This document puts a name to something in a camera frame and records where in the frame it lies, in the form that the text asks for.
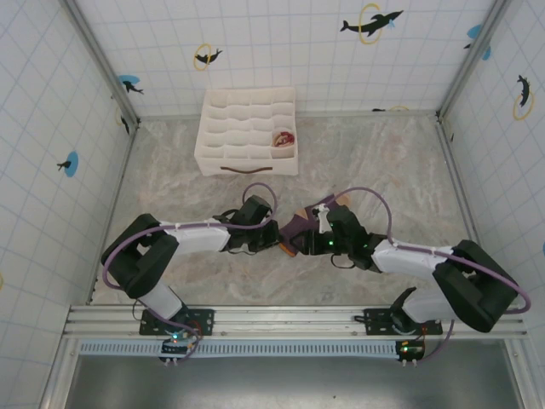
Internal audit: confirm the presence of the purple sock with tan toe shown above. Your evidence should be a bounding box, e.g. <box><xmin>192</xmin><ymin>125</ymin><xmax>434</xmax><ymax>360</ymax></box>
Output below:
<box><xmin>278</xmin><ymin>193</ymin><xmax>354</xmax><ymax>260</ymax></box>

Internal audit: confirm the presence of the white fabric organizer box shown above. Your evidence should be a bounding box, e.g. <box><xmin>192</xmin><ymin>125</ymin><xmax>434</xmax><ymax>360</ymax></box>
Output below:
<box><xmin>194</xmin><ymin>87</ymin><xmax>299</xmax><ymax>178</ymax></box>

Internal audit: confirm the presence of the shark sticker blue circle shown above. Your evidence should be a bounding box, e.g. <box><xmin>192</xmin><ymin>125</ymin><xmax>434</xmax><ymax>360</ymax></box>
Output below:
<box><xmin>118</xmin><ymin>74</ymin><xmax>145</xmax><ymax>95</ymax></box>

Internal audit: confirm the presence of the fish sticker blue oval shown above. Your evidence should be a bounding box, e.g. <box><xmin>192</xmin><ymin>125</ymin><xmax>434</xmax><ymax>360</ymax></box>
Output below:
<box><xmin>56</xmin><ymin>151</ymin><xmax>80</xmax><ymax>178</ymax></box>

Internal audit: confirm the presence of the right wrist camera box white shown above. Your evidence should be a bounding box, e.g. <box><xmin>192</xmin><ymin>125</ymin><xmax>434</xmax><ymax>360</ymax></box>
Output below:
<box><xmin>312</xmin><ymin>204</ymin><xmax>331</xmax><ymax>233</ymax></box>

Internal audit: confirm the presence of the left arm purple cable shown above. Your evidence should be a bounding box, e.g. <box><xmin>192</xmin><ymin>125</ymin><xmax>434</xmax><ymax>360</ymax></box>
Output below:
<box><xmin>103</xmin><ymin>182</ymin><xmax>280</xmax><ymax>367</ymax></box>

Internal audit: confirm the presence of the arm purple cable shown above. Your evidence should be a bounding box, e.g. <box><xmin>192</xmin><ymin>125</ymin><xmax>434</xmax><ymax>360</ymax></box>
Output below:
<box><xmin>334</xmin><ymin>187</ymin><xmax>533</xmax><ymax>366</ymax></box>
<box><xmin>103</xmin><ymin>182</ymin><xmax>280</xmax><ymax>367</ymax></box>

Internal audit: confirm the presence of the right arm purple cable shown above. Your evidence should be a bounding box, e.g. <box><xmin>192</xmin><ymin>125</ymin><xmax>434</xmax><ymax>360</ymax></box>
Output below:
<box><xmin>334</xmin><ymin>187</ymin><xmax>533</xmax><ymax>366</ymax></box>

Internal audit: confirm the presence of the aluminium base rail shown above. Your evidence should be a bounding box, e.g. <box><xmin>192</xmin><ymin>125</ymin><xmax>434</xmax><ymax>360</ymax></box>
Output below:
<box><xmin>62</xmin><ymin>302</ymin><xmax>531</xmax><ymax>341</ymax></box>

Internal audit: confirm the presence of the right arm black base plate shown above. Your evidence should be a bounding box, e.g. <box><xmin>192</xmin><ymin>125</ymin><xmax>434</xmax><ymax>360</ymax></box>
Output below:
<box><xmin>353</xmin><ymin>307</ymin><xmax>444</xmax><ymax>337</ymax></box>

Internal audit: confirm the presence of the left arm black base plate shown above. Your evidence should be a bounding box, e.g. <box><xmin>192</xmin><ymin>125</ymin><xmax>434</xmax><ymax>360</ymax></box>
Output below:
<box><xmin>139</xmin><ymin>307</ymin><xmax>215</xmax><ymax>337</ymax></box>

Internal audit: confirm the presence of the white slotted cable duct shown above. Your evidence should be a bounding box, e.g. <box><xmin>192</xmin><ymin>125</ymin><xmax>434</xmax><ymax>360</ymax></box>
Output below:
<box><xmin>78</xmin><ymin>339</ymin><xmax>404</xmax><ymax>358</ymax></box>

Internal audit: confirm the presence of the aluminium table edge rail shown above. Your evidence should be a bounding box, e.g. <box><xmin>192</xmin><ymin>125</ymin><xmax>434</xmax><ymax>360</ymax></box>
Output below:
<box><xmin>135</xmin><ymin>109</ymin><xmax>442</xmax><ymax>123</ymax></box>
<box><xmin>87</xmin><ymin>123</ymin><xmax>140</xmax><ymax>306</ymax></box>
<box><xmin>433</xmin><ymin>117</ymin><xmax>499</xmax><ymax>304</ymax></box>

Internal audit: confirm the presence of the black fish sticker yellow ring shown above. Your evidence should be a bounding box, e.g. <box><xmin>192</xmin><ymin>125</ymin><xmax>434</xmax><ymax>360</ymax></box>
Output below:
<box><xmin>115</xmin><ymin>106</ymin><xmax>131</xmax><ymax>136</ymax></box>

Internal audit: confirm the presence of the small dolphin sticker yellow ring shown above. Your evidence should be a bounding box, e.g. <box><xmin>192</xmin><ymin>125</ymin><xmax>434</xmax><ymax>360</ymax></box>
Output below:
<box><xmin>193</xmin><ymin>43</ymin><xmax>224</xmax><ymax>72</ymax></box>

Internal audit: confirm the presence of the large dolphin sticker yellow ring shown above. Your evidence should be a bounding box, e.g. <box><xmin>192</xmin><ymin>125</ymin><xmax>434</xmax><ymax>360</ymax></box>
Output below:
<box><xmin>339</xmin><ymin>3</ymin><xmax>404</xmax><ymax>46</ymax></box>

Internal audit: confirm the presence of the aluminium corner post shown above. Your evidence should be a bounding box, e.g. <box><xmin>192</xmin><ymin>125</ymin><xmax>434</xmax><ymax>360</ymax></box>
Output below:
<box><xmin>436</xmin><ymin>0</ymin><xmax>512</xmax><ymax>120</ymax></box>
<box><xmin>61</xmin><ymin>0</ymin><xmax>141</xmax><ymax>129</ymax></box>

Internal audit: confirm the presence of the upright dolphin sticker yellow ring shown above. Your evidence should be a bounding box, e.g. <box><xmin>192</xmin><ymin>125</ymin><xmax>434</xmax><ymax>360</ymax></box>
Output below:
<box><xmin>513</xmin><ymin>74</ymin><xmax>536</xmax><ymax>121</ymax></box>

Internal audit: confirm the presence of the blue patch wall sticker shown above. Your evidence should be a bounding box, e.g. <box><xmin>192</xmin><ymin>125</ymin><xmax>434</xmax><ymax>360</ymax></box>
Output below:
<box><xmin>463</xmin><ymin>24</ymin><xmax>491</xmax><ymax>60</ymax></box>

